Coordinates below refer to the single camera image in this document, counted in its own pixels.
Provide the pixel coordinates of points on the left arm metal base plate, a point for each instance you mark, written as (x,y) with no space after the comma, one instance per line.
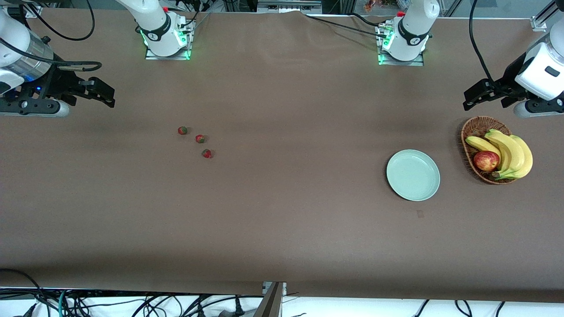
(418,63)

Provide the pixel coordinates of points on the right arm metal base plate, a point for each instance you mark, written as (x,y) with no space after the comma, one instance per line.
(176,57)

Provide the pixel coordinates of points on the small yellow banana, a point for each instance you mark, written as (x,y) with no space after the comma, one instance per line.
(482,144)

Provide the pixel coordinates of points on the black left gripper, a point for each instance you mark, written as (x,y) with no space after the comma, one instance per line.
(510,78)

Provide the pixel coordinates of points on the small red strawberry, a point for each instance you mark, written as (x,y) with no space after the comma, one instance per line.
(206,153)
(200,138)
(182,130)

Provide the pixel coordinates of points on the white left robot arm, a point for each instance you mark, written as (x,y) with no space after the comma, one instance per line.
(412,31)

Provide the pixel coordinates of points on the brown table cover sheet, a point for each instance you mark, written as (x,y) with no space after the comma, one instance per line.
(282,220)

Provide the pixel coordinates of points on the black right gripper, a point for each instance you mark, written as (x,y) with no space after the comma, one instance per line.
(60,81)

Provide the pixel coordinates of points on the red apple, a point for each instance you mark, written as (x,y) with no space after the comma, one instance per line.
(486,160)

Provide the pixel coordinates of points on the brown wicker basket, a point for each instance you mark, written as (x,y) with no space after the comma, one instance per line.
(469,154)

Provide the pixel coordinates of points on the grey metal box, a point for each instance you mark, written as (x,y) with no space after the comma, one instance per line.
(288,6)

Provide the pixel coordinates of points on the pale green round plate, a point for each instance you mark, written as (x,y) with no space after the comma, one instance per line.
(413,175)

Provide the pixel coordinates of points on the colourful toy pile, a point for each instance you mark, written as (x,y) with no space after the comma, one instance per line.
(379,5)

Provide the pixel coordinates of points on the dark support post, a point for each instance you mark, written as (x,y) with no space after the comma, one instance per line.
(269,304)

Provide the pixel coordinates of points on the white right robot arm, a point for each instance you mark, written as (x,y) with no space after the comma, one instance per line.
(154,26)

